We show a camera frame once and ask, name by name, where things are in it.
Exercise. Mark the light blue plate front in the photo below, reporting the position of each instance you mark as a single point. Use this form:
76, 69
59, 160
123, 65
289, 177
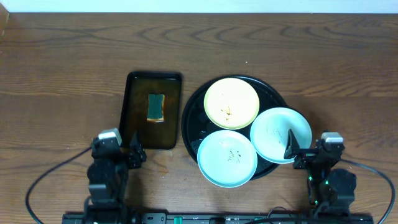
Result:
227, 159

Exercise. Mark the yellow plate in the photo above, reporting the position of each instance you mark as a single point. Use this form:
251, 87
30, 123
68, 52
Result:
231, 103

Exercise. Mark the black rectangular tray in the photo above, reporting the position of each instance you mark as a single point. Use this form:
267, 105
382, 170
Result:
139, 84

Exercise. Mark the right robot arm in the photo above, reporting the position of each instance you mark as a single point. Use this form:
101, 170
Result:
330, 190

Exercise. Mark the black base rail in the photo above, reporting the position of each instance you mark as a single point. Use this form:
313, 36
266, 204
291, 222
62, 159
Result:
163, 218

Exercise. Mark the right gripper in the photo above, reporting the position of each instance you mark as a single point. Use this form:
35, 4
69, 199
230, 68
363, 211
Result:
292, 149

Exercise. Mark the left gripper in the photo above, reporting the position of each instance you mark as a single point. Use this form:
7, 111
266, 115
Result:
127, 154

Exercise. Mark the pale green plate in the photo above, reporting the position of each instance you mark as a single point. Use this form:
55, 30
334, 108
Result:
269, 133

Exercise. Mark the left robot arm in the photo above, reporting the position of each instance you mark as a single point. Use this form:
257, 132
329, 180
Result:
108, 176

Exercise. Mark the green and orange sponge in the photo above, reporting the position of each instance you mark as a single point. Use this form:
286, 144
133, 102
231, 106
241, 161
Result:
155, 112

